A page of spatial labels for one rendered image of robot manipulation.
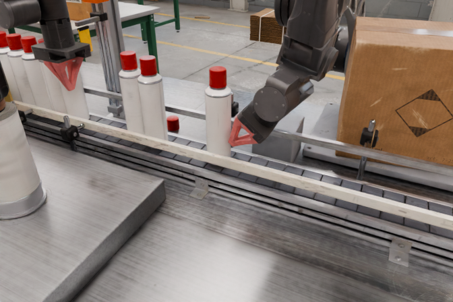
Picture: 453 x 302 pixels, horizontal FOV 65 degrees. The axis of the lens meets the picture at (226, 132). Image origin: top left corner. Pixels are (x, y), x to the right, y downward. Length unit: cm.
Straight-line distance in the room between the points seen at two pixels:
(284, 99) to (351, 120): 31
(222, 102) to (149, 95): 16
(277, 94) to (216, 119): 19
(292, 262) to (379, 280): 14
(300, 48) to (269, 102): 10
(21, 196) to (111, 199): 15
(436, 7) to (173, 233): 541
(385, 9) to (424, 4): 49
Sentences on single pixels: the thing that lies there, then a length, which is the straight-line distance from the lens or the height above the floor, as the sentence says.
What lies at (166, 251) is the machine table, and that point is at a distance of 65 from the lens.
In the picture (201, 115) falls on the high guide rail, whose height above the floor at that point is 96.
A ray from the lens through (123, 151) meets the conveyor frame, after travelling 84.
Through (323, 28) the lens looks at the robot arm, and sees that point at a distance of 54.
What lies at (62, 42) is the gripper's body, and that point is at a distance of 79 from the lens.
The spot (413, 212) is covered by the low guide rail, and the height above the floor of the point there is 91.
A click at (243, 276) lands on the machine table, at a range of 61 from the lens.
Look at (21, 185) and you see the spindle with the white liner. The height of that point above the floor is 94.
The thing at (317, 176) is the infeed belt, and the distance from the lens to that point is 74.
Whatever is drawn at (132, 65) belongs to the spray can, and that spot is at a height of 106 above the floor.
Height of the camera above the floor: 132
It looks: 30 degrees down
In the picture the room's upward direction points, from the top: straight up
